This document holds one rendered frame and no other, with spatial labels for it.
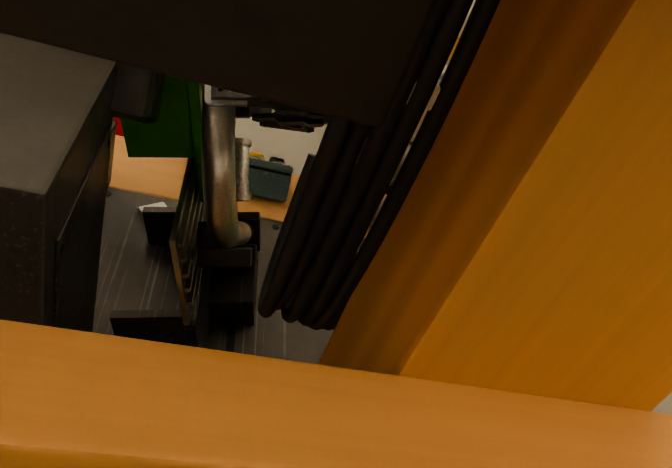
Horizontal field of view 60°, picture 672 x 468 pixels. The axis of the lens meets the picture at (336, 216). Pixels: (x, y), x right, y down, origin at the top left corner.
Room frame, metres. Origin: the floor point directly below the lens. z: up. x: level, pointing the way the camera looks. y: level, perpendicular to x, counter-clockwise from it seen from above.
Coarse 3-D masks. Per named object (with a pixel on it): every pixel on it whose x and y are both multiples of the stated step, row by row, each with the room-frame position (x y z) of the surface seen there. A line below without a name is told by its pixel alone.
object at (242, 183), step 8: (240, 144) 0.58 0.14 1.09; (248, 144) 0.59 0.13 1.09; (240, 152) 0.58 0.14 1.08; (248, 152) 0.59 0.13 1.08; (240, 160) 0.57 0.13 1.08; (248, 160) 0.58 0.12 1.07; (240, 168) 0.57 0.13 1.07; (248, 168) 0.58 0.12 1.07; (240, 176) 0.56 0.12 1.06; (248, 176) 0.57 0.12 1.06; (240, 184) 0.56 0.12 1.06; (248, 184) 0.57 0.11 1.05; (240, 192) 0.55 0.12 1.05; (248, 192) 0.56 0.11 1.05; (248, 200) 0.55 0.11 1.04
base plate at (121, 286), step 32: (128, 192) 0.64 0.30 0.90; (128, 224) 0.58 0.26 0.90; (128, 256) 0.52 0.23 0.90; (160, 256) 0.55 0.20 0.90; (128, 288) 0.48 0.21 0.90; (160, 288) 0.50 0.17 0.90; (96, 320) 0.41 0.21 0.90; (256, 320) 0.51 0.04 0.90; (256, 352) 0.46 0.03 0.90; (288, 352) 0.48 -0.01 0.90; (320, 352) 0.50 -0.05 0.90
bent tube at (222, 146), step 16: (208, 112) 0.44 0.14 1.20; (224, 112) 0.45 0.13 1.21; (208, 128) 0.43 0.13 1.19; (224, 128) 0.44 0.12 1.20; (208, 144) 0.42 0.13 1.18; (224, 144) 0.43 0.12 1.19; (208, 160) 0.42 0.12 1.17; (224, 160) 0.42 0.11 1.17; (208, 176) 0.41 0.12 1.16; (224, 176) 0.41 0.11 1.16; (208, 192) 0.41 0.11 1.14; (224, 192) 0.41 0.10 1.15; (208, 208) 0.41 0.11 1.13; (224, 208) 0.41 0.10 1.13; (208, 224) 0.41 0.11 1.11; (224, 224) 0.41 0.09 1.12; (240, 224) 0.48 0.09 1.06; (224, 240) 0.42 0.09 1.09; (240, 240) 0.45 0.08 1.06
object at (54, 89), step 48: (0, 48) 0.35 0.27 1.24; (48, 48) 0.38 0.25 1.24; (0, 96) 0.30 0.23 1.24; (48, 96) 0.32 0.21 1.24; (96, 96) 0.34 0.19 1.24; (0, 144) 0.26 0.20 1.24; (48, 144) 0.27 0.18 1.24; (96, 144) 0.35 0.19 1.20; (0, 192) 0.22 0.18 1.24; (48, 192) 0.24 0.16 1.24; (96, 192) 0.35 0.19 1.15; (0, 240) 0.22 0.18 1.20; (48, 240) 0.24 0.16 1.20; (96, 240) 0.36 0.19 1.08; (0, 288) 0.22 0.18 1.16; (48, 288) 0.24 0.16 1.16; (96, 288) 0.38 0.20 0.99
